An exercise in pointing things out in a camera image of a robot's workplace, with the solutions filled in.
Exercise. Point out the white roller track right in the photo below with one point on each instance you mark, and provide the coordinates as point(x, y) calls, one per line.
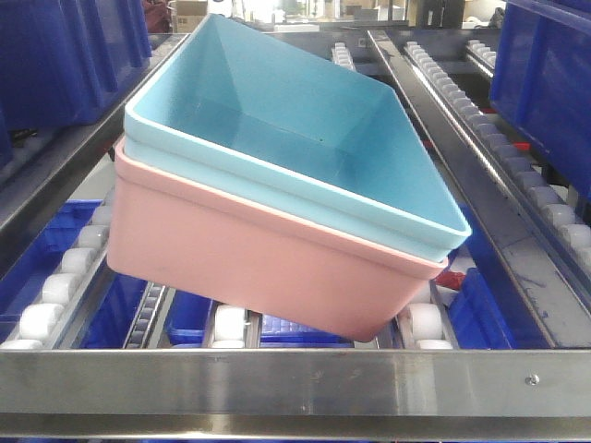
point(546, 198)

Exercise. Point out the metal shelf rack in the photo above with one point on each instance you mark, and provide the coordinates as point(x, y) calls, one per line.
point(374, 391)

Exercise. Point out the pink plastic box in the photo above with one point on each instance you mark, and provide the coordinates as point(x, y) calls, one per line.
point(201, 240)

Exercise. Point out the large blue bin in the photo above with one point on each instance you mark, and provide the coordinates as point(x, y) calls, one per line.
point(65, 63)
point(541, 83)

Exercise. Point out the white roller track centre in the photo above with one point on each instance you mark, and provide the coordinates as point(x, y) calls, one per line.
point(229, 327)

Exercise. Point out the blue bin lower shelf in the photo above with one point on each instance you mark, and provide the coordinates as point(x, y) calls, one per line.
point(474, 314)

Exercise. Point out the light blue plastic box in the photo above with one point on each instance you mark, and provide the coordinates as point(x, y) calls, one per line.
point(260, 119)

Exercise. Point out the white roller track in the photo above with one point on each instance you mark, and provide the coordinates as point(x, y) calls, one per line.
point(60, 281)
point(229, 327)
point(546, 198)

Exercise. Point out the large blue bin right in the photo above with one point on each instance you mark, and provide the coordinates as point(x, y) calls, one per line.
point(541, 83)

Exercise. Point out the white roller track left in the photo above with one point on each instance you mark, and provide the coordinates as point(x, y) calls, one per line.
point(60, 281)

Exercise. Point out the large blue bin left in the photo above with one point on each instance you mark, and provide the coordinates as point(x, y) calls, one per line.
point(65, 63)

